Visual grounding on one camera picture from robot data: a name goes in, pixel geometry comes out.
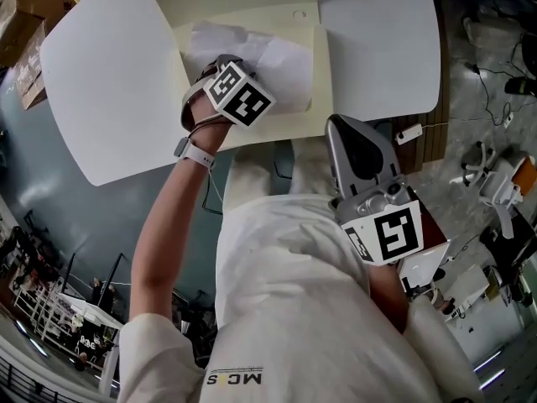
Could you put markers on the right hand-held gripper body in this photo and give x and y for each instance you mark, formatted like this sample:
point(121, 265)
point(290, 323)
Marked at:
point(394, 229)

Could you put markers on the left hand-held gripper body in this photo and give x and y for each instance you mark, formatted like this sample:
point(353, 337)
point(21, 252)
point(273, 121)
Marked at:
point(237, 95)

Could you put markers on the person's right forearm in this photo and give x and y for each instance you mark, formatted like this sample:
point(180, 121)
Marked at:
point(390, 296)

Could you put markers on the person's left forearm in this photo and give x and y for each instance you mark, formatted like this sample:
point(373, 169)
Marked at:
point(168, 233)

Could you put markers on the person's left hand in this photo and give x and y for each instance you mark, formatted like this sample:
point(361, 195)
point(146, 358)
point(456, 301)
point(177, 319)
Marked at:
point(210, 128)

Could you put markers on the cream open cardboard box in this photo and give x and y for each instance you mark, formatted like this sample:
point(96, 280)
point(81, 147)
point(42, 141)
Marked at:
point(285, 128)

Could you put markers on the white smartwatch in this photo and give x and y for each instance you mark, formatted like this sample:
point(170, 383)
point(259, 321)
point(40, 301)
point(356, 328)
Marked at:
point(194, 153)

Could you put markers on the white desk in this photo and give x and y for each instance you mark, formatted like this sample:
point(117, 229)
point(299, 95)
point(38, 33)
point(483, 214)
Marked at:
point(467, 292)

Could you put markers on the white power strip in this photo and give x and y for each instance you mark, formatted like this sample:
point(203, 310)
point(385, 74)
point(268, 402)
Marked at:
point(409, 132)

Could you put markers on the white office chair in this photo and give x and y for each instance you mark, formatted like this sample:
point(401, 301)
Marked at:
point(493, 179)

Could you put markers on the white rounded table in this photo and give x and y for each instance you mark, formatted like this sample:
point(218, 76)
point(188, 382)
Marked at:
point(377, 44)
point(113, 82)

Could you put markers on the person's white shirt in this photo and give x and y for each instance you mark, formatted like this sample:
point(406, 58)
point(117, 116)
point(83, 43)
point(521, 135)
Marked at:
point(293, 309)

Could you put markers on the brown cardboard box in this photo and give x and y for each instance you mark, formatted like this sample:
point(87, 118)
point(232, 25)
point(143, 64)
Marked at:
point(25, 40)

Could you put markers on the black railing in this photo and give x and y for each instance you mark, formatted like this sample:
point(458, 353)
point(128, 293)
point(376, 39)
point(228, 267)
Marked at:
point(25, 382)

